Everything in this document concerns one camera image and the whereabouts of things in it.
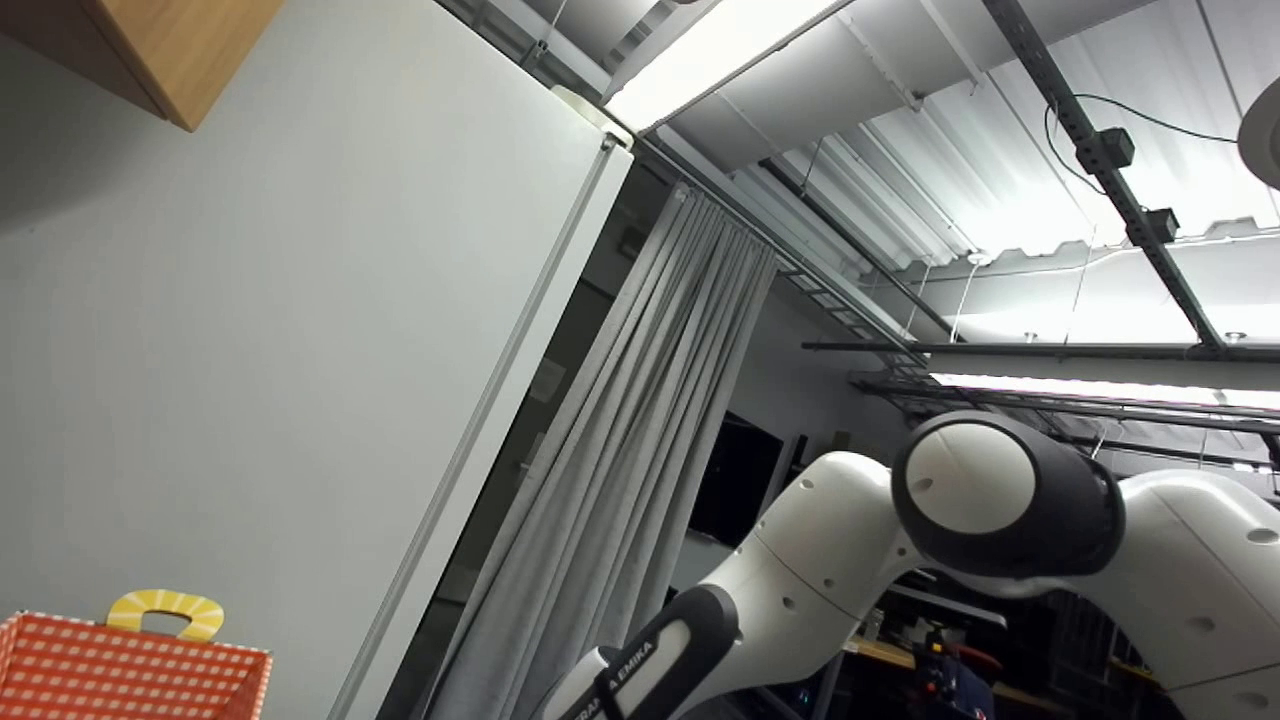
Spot grey curtain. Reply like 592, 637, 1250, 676
424, 186, 785, 720

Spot black monitor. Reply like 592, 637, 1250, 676
682, 413, 790, 551

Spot long ceiling light strip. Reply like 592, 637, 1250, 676
924, 368, 1280, 413

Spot black ceiling pipe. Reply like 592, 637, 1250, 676
982, 0, 1230, 354

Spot wooden wall cabinet with handle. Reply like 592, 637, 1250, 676
0, 0, 288, 131

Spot red checkered basket yellow handles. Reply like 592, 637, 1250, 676
0, 589, 277, 720

